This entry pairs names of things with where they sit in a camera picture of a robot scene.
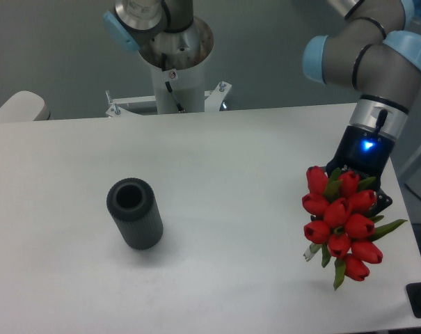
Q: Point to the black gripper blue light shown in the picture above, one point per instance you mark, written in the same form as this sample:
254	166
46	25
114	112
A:
366	154

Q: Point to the red tulip bouquet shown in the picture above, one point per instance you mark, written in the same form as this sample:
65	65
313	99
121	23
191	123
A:
338	227

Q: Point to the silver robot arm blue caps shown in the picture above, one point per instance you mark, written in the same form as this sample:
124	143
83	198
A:
375	55

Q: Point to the dark grey ribbed vase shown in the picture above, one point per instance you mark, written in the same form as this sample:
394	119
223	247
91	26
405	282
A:
132	205

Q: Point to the white rounded chair part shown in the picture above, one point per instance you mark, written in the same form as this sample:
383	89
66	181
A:
24	106

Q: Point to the white metal base frame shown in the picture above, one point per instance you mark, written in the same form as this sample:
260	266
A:
168	100

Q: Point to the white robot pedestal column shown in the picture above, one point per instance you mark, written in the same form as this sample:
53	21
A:
180	57

